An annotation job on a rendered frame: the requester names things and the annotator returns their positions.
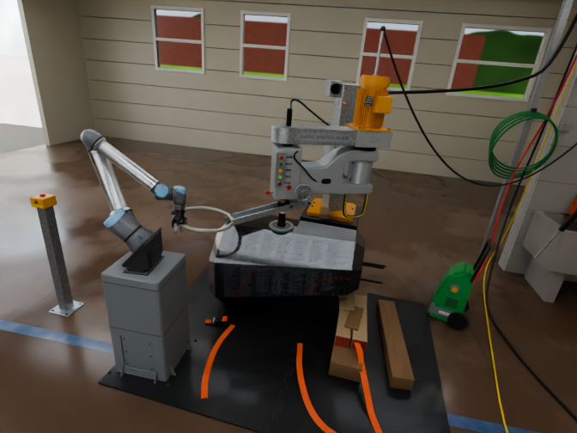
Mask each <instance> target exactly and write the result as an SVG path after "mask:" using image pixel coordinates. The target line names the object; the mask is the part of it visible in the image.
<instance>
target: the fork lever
mask: <svg viewBox="0 0 577 433"><path fill-rule="evenodd" d="M288 200H290V204H286V205H283V206H279V207H278V206H277V202H275V203H272V204H266V205H262V206H259V207H256V208H252V209H250V210H243V211H241V212H237V213H234V214H231V215H230V216H231V217H233V218H234V219H232V220H231V222H234V225H236V224H239V223H245V222H248V221H251V220H255V219H258V218H261V217H267V216H270V215H273V214H276V213H280V212H283V211H286V210H292V209H295V208H298V207H301V206H304V205H306V201H305V202H300V201H298V200H296V199H288Z"/></svg>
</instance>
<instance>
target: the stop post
mask: <svg viewBox="0 0 577 433"><path fill-rule="evenodd" d="M34 200H37V201H38V203H37V204H36V203H35V202H34ZM30 201H31V205H32V207H35V208H37V211H38V216H39V222H40V227H41V230H42V234H43V238H44V242H45V246H46V252H47V257H48V260H49V264H50V268H51V272H52V279H53V282H54V287H55V291H56V295H57V299H58V305H57V306H56V307H55V308H53V309H52V310H50V311H49V312H48V313H51V314H56V315H60V316H63V317H66V318H67V317H69V316H70V315H71V314H73V313H74V312H75V311H77V309H79V308H80V307H82V306H83V305H84V304H85V303H82V302H76V301H73V299H72V295H71V291H70V283H69V279H68V274H67V271H66V266H65V262H64V254H63V250H62V246H61V241H60V237H59V233H58V226H57V221H56V217H55V212H54V208H53V205H55V204H57V200H56V196H55V195H51V194H47V193H45V196H40V195H36V196H33V197H31V198H30Z"/></svg>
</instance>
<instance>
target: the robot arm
mask: <svg viewBox="0 0 577 433"><path fill-rule="evenodd" d="M81 141H82V143H83V144H84V145H85V147H86V149H87V152H88V154H89V156H90V159H91V161H92V163H93V165H94V170H95V172H96V174H97V176H98V179H99V181H100V184H101V187H102V190H103V192H104V194H105V196H106V200H107V203H108V205H109V207H110V210H111V214H110V216H109V217H108V218H107V219H106V220H105V221H104V225H105V226H106V227H107V228H108V229H110V230H111V231H112V232H113V233H114V234H115V235H116V236H117V237H118V238H120V239H121V240H122V241H123V242H124V243H126V245H127V246H128V248H129V249H130V250H131V252H132V253H134V252H135V251H136V250H137V249H138V248H139V247H140V246H141V245H142V244H143V243H144V242H145V241H146V240H147V239H148V238H149V237H150V236H151V235H152V234H153V233H154V232H153V231H152V230H150V229H146V228H144V227H143V226H142V225H141V224H140V223H139V222H138V221H137V219H136V218H135V215H134V213H133V210H132V208H130V207H128V206H127V203H126V201H125V197H124V195H123V193H122V190H121V188H120V185H119V183H118V179H117V177H116V174H115V173H114V170H113V167H112V164H111V162H113V163H114V164H115V165H117V166H118V167H119V168H121V169H122V170H124V171H125V172H126V173H127V174H128V175H130V176H131V177H132V178H134V179H135V180H137V181H138V182H139V183H141V184H142V185H143V186H145V187H146V188H148V189H149V190H150V191H151V192H152V193H153V194H154V197H155V199H156V200H173V208H174V211H172V212H171V213H172V215H174V217H173V220H172V228H173V232H174V233H175V234H176V232H177V231H178V230H177V225H178V226H179V225H180V224H183V225H184V224H187V217H185V216H184V213H185V207H186V189H185V188H184V187H183V186H174V187H173V188H168V187H167V186H165V185H163V184H162V183H160V181H158V180H157V179H155V178H154V177H153V176H151V175H150V174H148V173H147V172H146V171H144V170H143V169H142V168H140V167H139V166H138V165H136V163H135V162H133V161H132V160H130V159H129V158H128V157H127V156H125V155H124V154H122V153H121V152H120V151H118V150H117V149H115V148H114V147H113V146H112V145H111V144H109V143H108V142H107V141H106V138H105V137H104V136H102V135H101V134H100V133H99V132H97V131H95V130H91V129H87V130H85V131H83V132H82V134H81ZM110 161H111V162H110ZM185 220H186V221H185Z"/></svg>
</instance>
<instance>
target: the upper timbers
mask: <svg viewBox="0 0 577 433"><path fill-rule="evenodd" d="M354 306H357V307H359V308H364V310H363V314H362V317H361V322H360V325H359V328H358V331H356V330H353V329H350V328H347V327H344V325H345V322H346V320H347V318H348V315H349V311H348V310H342V309H339V315H338V320H337V331H336V337H335V343H334V345H338V346H342V347H346V348H349V342H350V334H351V347H350V348H351V349H354V350H356V347H355V343H354V342H356V343H360V344H361V348H362V351H366V347H367V297H366V296H362V295H357V294H355V295H354Z"/></svg>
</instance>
